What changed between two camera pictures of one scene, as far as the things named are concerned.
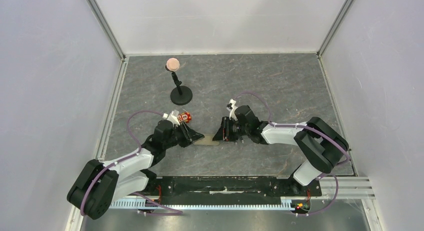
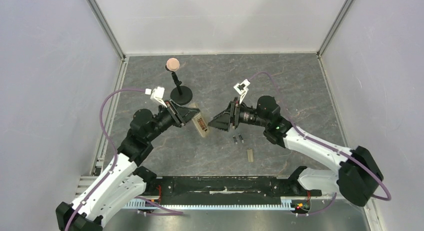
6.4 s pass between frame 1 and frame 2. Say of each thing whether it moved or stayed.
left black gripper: moved
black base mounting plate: stayed
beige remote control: moved
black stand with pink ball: stayed
